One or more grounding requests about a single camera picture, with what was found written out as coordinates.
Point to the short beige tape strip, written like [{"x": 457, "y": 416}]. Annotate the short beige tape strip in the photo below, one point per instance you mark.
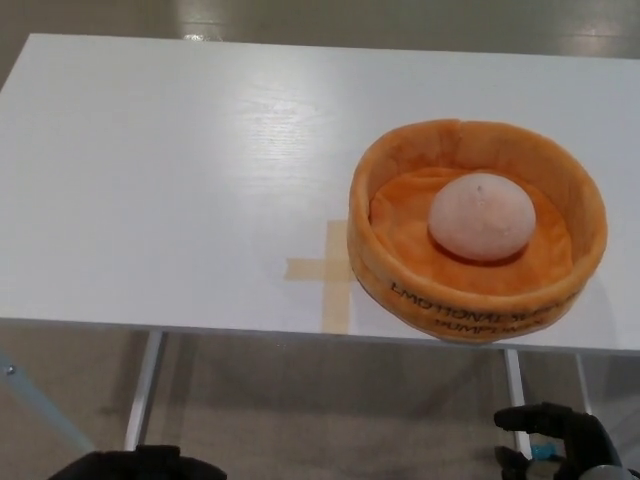
[{"x": 312, "y": 270}]

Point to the orange plush round basket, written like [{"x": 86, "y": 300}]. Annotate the orange plush round basket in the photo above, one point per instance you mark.
[{"x": 400, "y": 250}]

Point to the long beige tape strip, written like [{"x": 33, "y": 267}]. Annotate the long beige tape strip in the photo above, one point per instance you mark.
[{"x": 337, "y": 305}]

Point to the pink round plush toy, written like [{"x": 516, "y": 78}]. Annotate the pink round plush toy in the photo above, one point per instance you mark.
[{"x": 480, "y": 220}]

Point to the white table leg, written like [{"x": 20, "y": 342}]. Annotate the white table leg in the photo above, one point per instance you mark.
[
  {"x": 145, "y": 385},
  {"x": 517, "y": 395},
  {"x": 585, "y": 385}
]

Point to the small teal object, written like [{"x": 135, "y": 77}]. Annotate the small teal object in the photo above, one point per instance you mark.
[{"x": 542, "y": 451}]

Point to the light blue metal bar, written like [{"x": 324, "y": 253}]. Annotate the light blue metal bar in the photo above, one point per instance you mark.
[{"x": 35, "y": 395}]

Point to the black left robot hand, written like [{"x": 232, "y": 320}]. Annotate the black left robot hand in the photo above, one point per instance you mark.
[{"x": 140, "y": 465}]

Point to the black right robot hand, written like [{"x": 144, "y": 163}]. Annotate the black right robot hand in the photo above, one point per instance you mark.
[{"x": 585, "y": 435}]

